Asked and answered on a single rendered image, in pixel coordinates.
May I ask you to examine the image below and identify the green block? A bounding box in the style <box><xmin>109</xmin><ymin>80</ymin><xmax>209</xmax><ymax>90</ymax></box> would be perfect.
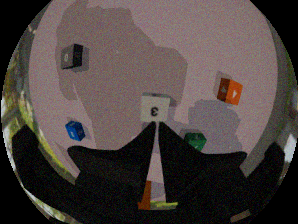
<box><xmin>184</xmin><ymin>132</ymin><xmax>206</xmax><ymax>152</ymax></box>

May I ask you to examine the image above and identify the blue block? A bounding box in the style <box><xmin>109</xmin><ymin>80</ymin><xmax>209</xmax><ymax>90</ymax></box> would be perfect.
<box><xmin>65</xmin><ymin>121</ymin><xmax>85</xmax><ymax>141</ymax></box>

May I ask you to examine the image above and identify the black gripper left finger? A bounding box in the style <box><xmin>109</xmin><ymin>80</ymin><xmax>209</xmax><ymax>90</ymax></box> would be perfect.
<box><xmin>67</xmin><ymin>120</ymin><xmax>156</xmax><ymax>202</ymax></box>

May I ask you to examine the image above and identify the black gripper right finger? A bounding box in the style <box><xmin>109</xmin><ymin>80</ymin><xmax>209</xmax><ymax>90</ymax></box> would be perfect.
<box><xmin>158</xmin><ymin>121</ymin><xmax>247</xmax><ymax>204</ymax></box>

